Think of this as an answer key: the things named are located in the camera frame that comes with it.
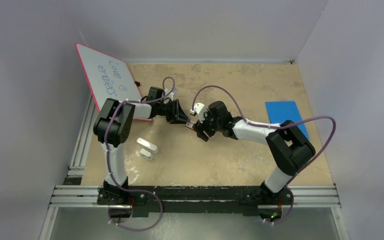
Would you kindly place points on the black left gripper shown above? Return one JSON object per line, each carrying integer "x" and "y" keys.
{"x": 176, "y": 116}

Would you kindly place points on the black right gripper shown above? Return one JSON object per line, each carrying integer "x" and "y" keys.
{"x": 200, "y": 127}

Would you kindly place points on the white stapler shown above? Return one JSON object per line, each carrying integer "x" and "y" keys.
{"x": 147, "y": 144}

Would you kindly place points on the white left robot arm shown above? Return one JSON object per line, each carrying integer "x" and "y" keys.
{"x": 113, "y": 125}

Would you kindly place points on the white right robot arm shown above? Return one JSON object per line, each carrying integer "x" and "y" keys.
{"x": 290, "y": 148}

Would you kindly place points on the blue notebook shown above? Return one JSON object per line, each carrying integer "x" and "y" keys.
{"x": 280, "y": 111}

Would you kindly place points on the red framed whiteboard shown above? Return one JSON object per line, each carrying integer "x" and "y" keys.
{"x": 107, "y": 76}

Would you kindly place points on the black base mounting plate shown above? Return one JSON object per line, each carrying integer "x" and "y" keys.
{"x": 249, "y": 201}

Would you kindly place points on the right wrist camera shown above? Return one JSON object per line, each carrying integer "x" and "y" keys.
{"x": 199, "y": 109}

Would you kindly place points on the aluminium frame rail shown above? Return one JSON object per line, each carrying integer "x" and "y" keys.
{"x": 80, "y": 196}

